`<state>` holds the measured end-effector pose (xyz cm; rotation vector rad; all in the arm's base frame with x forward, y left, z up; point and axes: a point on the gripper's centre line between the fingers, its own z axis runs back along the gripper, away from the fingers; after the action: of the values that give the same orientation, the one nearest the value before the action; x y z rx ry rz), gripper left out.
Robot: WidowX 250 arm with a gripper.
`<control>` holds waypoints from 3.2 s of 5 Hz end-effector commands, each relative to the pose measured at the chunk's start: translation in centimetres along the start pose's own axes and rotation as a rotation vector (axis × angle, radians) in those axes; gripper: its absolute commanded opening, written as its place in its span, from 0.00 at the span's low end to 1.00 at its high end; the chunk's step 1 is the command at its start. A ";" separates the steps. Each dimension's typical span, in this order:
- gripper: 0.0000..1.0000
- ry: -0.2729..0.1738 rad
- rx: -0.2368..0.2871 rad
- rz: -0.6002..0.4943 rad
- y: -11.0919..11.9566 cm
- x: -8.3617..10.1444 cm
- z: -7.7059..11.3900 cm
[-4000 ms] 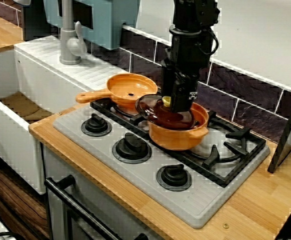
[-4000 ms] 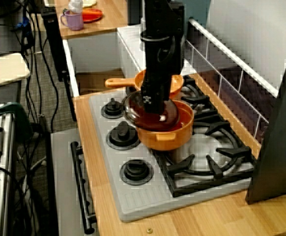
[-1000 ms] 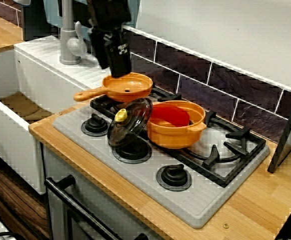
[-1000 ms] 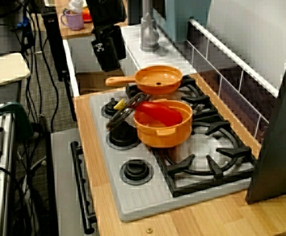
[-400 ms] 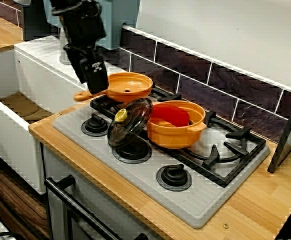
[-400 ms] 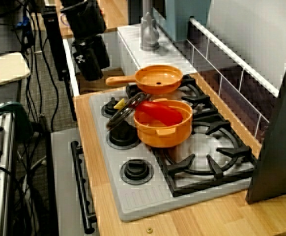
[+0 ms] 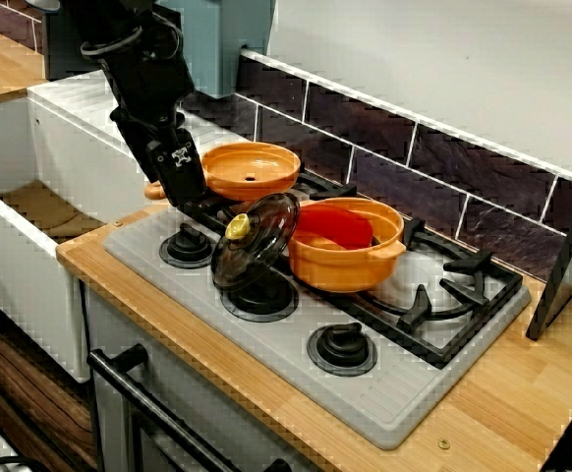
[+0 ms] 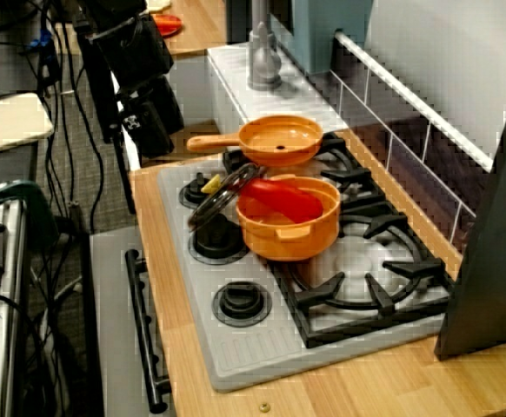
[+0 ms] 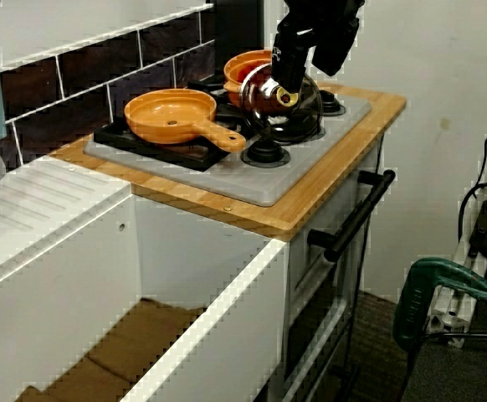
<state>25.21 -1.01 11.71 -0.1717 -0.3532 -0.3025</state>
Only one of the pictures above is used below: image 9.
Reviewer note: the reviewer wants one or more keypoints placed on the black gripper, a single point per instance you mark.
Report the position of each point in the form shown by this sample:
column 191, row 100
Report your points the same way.
column 319, row 21

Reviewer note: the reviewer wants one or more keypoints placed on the glass lid with yellow knob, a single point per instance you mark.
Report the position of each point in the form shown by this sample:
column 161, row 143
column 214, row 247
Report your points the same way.
column 306, row 117

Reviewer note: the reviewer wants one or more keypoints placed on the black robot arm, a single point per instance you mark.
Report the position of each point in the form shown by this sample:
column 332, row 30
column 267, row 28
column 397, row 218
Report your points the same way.
column 323, row 6

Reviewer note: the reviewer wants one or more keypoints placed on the black side panel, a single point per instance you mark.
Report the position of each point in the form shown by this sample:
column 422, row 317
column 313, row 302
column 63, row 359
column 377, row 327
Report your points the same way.
column 239, row 25

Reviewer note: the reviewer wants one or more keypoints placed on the grey stove plate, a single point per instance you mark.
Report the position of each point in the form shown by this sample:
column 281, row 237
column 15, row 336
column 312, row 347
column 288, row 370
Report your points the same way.
column 252, row 184

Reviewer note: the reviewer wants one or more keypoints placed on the wooden countertop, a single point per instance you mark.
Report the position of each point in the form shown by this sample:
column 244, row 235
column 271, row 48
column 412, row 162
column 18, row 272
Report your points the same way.
column 310, row 201

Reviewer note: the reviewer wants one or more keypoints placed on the black stove grate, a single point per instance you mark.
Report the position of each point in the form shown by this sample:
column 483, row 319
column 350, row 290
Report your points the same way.
column 201, row 161

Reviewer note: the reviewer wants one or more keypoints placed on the grey oven cabinet front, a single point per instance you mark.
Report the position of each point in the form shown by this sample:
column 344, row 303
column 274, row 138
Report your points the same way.
column 306, row 272

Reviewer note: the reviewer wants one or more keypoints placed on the dark tiled backsplash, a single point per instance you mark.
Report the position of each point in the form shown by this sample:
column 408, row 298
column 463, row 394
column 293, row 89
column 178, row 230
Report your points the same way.
column 84, row 71

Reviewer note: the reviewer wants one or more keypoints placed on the green power drill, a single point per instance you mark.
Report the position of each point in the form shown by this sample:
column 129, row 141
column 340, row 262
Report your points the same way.
column 415, row 310

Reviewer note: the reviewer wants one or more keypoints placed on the white sink unit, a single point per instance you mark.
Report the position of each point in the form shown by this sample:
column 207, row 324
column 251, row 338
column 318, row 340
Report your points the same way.
column 80, row 272

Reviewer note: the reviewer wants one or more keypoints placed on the brown cardboard sheet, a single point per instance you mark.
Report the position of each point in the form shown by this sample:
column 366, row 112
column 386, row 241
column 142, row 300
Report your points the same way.
column 134, row 335

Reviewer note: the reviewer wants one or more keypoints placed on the aluminium frame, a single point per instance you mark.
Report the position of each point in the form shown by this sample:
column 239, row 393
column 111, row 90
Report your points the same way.
column 452, row 310

